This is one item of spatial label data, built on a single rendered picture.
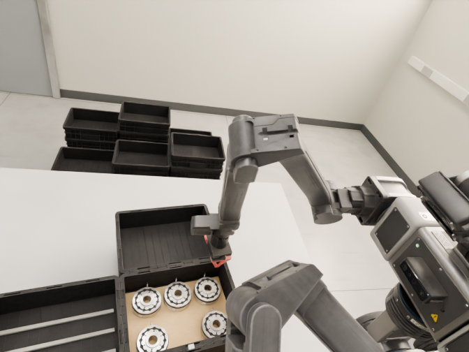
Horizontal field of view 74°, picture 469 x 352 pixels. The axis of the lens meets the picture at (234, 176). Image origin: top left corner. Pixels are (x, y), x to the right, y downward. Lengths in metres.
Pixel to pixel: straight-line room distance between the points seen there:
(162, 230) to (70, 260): 0.41
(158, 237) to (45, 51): 2.81
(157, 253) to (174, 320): 0.30
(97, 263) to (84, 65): 2.72
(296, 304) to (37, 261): 1.30
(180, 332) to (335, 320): 0.82
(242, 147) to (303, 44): 3.44
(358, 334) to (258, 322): 0.16
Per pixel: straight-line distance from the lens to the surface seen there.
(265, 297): 0.43
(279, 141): 0.54
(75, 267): 1.54
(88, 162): 2.70
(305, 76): 4.12
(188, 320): 1.26
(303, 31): 3.90
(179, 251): 1.41
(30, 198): 1.85
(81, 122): 2.96
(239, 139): 0.55
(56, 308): 1.31
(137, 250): 1.40
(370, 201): 0.90
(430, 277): 0.80
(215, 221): 0.94
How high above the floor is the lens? 1.97
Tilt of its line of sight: 39 degrees down
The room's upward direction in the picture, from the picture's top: 16 degrees clockwise
